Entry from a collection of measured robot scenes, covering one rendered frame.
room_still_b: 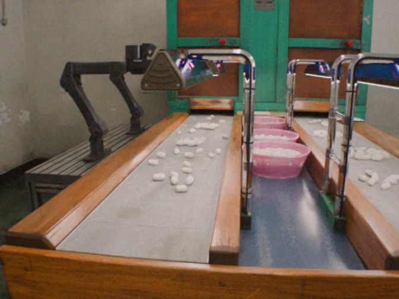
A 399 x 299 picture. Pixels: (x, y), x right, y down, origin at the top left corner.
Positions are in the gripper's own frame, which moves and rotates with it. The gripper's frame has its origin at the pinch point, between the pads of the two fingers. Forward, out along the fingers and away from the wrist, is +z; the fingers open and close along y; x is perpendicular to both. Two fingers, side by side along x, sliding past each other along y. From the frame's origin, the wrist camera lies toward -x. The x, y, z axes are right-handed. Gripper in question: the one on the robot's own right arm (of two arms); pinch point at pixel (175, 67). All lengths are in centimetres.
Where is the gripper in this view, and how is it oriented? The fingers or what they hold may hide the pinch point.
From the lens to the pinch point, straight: 151.2
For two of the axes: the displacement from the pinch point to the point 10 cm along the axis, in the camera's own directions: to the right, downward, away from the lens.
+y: 1.3, -2.4, 9.6
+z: 9.9, 0.4, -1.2
